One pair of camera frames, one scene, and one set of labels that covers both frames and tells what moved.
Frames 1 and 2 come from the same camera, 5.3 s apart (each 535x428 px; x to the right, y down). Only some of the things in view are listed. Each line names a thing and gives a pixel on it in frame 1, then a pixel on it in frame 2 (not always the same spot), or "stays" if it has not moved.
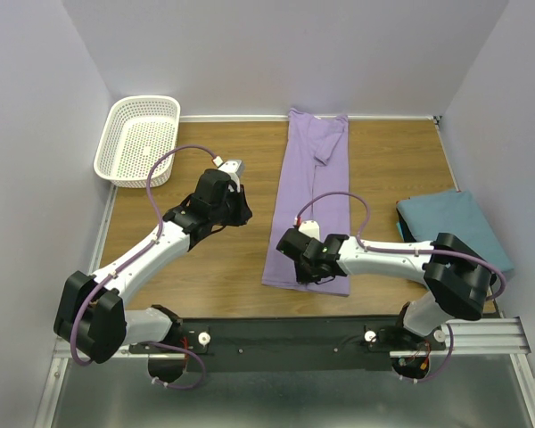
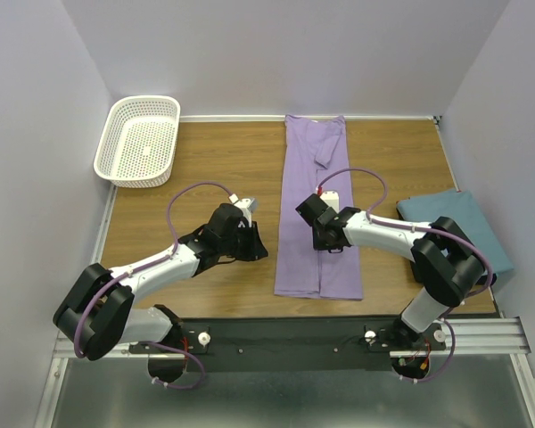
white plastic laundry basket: (139, 129) stays
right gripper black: (307, 269) to (323, 241)
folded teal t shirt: (451, 213) stays
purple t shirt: (316, 163) stays
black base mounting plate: (288, 342) stays
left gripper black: (239, 207) to (251, 242)
